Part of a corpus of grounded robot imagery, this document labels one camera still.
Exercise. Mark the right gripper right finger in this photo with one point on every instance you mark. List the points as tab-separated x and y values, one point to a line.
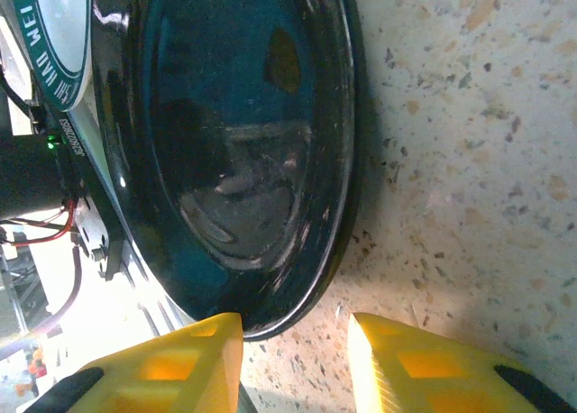
428	368

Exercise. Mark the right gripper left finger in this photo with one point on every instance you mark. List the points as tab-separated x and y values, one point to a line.
180	372

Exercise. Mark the glossy black plate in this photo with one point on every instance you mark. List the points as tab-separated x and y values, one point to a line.
234	115

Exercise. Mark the white plate green lettered rim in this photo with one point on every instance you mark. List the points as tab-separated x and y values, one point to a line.
58	25

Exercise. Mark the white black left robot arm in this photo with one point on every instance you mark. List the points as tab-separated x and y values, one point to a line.
27	178

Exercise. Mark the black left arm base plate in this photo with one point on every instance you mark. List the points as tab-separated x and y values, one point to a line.
112	259

